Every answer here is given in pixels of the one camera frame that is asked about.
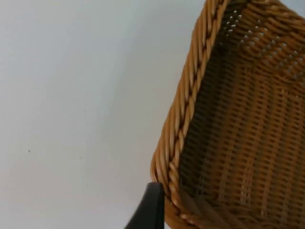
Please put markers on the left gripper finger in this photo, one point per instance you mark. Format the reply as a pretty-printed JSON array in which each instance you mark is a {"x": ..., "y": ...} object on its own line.
[{"x": 150, "y": 210}]

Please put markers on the pale brown wicker basket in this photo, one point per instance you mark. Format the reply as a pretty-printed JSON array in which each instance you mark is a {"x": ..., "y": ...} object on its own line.
[{"x": 238, "y": 133}]

